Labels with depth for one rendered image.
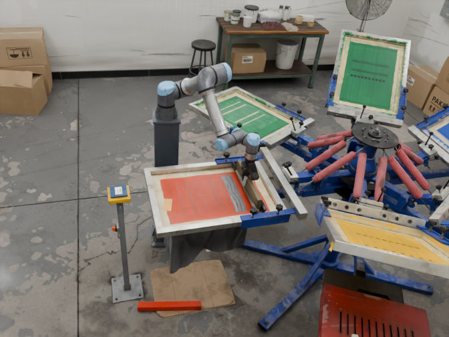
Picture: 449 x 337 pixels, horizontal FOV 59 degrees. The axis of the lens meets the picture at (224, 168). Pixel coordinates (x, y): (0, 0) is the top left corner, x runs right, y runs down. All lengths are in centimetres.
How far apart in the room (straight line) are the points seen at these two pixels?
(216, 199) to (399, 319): 118
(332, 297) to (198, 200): 99
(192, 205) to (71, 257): 138
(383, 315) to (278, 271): 156
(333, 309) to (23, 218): 282
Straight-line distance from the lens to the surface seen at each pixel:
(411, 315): 204
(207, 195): 249
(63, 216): 383
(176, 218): 233
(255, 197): 238
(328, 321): 186
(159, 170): 262
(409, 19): 763
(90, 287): 327
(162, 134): 277
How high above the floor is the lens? 260
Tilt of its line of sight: 37 degrees down
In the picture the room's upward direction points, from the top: 7 degrees clockwise
